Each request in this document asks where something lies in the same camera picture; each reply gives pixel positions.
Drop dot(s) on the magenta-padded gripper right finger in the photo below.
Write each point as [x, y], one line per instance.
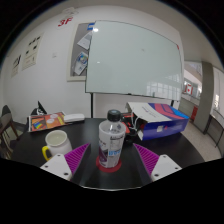
[165, 166]

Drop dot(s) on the large white wall poster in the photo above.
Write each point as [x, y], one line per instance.
[32, 51]

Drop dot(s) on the blue purple cardboard box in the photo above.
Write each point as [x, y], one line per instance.
[166, 128]

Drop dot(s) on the dark grey chair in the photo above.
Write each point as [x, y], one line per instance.
[5, 110]

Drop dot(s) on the black jacket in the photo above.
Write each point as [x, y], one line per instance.
[38, 110]

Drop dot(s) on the white wall switch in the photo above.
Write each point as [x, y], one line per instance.
[54, 55]

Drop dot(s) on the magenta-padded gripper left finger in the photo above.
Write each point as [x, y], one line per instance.
[56, 166]

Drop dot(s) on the red floor number sign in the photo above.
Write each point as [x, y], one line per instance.
[65, 22]

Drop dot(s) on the colourful orange magazine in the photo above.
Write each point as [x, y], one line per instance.
[46, 121]

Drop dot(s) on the flat round red coaster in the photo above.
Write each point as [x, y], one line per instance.
[108, 170]

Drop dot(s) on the clear plastic bottle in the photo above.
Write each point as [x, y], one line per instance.
[111, 143]

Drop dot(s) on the grey notice board with papers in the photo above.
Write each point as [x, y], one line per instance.
[75, 71]

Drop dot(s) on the flat white device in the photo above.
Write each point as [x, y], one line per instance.
[74, 117]

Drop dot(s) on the large whiteboard on stand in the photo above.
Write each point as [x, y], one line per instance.
[133, 56]

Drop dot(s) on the small white wall poster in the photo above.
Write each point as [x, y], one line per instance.
[16, 66]

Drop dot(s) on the white paper sheet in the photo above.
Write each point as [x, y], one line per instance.
[146, 111]

